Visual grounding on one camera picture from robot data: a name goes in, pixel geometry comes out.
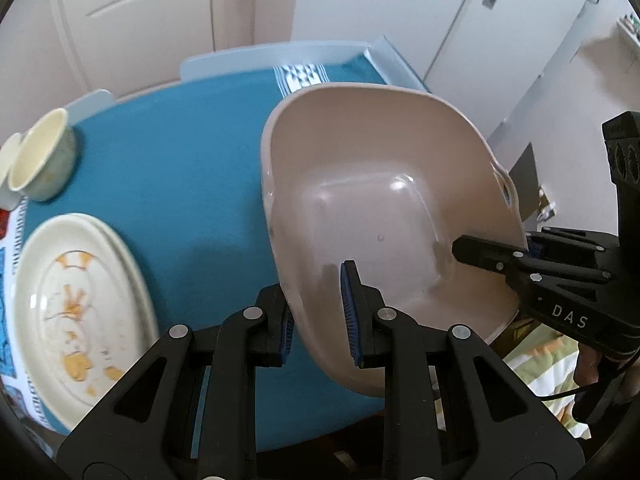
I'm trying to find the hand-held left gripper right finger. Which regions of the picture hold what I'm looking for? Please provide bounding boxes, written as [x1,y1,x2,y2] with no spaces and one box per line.
[339,259,587,480]

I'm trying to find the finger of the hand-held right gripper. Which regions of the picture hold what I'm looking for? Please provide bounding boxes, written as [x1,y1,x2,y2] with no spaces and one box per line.
[526,227,622,282]
[451,233,532,282]

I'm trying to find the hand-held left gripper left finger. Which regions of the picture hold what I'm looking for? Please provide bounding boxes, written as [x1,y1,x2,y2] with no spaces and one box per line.
[56,283,297,480]

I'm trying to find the pink square bowl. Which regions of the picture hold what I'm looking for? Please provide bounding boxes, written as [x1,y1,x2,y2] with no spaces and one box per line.
[259,83,529,399]

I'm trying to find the duck print plate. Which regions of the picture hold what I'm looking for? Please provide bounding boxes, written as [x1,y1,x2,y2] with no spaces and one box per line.
[12,215,159,432]

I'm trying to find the cream round bowl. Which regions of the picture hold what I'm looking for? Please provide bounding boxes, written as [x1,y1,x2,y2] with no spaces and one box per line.
[8,108,77,202]

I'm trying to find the white round bowl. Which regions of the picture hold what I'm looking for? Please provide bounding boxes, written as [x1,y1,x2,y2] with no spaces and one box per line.
[0,132,24,212]

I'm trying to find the person's right hand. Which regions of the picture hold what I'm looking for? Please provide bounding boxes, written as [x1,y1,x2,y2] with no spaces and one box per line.
[574,347,602,387]

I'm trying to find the striped blanket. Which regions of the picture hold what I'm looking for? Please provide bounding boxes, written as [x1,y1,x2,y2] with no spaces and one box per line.
[499,329,597,442]

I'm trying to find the grey flat board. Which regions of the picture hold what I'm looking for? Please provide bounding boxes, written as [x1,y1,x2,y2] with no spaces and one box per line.
[509,142,544,222]

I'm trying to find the teal patterned tablecloth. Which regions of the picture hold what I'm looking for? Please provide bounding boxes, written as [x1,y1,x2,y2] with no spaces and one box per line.
[0,52,451,462]

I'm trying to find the white wardrobe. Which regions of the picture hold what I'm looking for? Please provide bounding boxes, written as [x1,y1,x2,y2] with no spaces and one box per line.
[289,0,617,137]

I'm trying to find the white panel door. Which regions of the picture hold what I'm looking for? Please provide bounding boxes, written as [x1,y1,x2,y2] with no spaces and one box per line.
[49,0,217,92]

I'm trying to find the black cable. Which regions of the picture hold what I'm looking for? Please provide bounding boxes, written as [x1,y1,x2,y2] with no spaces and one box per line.
[539,384,587,402]

